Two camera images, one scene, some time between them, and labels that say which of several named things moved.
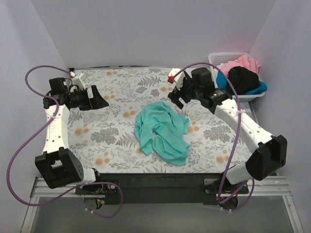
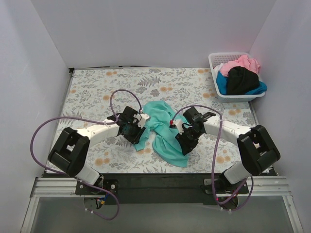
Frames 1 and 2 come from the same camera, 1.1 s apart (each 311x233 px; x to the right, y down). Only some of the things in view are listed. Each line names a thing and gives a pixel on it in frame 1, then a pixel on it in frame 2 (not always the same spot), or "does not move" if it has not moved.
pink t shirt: x=244 y=61 does not move
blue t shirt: x=221 y=83 does not move
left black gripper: x=90 y=98 to x=135 y=136
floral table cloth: x=105 y=136 does not move
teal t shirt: x=161 y=129 does not move
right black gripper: x=183 y=90 to x=184 y=143
